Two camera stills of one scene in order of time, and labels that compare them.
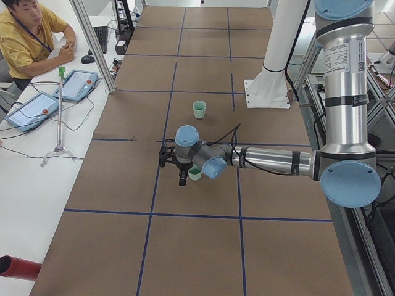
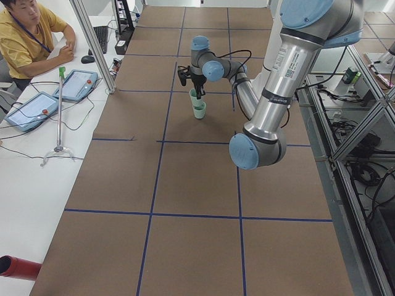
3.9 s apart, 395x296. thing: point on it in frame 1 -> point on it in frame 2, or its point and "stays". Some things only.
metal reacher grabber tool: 59,147 stays
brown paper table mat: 130,229 stays
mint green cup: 194,172 -> 199,105
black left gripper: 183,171 -> 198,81
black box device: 120,47 stays
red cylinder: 19,268 stays
